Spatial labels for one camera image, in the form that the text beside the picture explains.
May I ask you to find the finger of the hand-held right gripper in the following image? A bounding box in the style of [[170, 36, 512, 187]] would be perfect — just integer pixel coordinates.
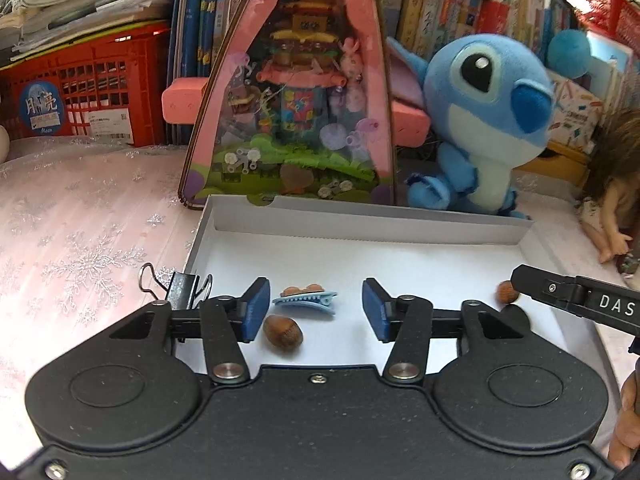
[[510, 263, 584, 318]]

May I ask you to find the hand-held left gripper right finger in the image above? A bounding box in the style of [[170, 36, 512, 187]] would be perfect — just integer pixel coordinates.
[[361, 277, 527, 386]]

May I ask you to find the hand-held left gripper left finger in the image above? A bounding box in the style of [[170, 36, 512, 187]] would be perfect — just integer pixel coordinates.
[[107, 276, 272, 386]]

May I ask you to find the light brown nut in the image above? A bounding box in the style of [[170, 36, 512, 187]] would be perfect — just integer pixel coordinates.
[[263, 315, 304, 350]]

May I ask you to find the dark brown nut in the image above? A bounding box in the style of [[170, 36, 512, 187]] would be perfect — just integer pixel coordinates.
[[496, 281, 521, 306]]

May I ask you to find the blue hair clip with bears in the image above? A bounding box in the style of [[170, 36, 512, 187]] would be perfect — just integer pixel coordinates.
[[271, 283, 339, 316]]

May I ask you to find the white cardboard box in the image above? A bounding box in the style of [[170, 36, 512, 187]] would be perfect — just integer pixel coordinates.
[[172, 195, 622, 407]]

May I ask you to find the black binder clip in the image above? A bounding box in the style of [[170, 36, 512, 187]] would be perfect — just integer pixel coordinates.
[[139, 262, 214, 312]]

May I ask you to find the person's right hand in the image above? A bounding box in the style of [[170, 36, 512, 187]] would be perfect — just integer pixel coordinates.
[[613, 369, 640, 469]]

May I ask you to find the brown-haired doll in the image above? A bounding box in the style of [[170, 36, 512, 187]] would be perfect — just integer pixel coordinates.
[[577, 107, 640, 282]]

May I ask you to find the wooden drawer box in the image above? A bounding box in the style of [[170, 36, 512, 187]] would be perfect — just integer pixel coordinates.
[[542, 139, 594, 189]]

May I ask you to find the white printed carton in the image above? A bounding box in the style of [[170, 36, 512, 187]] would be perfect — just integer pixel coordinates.
[[544, 67, 604, 157]]

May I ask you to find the pink foam block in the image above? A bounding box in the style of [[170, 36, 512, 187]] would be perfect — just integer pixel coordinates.
[[392, 97, 432, 147], [162, 77, 212, 124]]

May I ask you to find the blue alien plush toy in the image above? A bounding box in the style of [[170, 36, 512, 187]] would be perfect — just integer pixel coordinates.
[[385, 34, 557, 221]]

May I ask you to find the pink snowflake tablecloth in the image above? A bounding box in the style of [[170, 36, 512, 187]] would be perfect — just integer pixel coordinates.
[[0, 136, 640, 461]]

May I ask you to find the pink triangular toy display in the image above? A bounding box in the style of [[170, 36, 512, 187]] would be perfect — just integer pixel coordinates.
[[177, 0, 399, 211]]

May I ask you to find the blue plush toy with ball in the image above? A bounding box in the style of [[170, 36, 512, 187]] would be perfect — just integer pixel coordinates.
[[530, 0, 593, 79]]

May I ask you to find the red plastic crate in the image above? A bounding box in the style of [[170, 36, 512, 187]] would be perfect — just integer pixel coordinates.
[[0, 22, 174, 149]]

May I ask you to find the red plastic basket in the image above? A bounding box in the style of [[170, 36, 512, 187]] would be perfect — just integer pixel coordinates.
[[579, 0, 640, 45]]

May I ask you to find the row of blue books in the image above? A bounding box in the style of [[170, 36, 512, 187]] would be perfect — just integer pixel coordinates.
[[167, 0, 267, 147]]

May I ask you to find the row of shelved books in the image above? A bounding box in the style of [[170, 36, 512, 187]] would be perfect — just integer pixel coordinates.
[[372, 0, 587, 70]]

